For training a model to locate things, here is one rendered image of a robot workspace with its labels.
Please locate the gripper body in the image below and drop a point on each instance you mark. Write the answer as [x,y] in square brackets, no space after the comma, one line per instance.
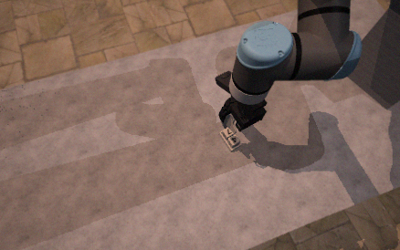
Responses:
[244,113]

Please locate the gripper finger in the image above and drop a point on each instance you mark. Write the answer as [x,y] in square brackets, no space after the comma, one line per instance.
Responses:
[227,119]

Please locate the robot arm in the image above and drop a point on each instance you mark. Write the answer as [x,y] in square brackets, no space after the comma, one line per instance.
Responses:
[322,49]

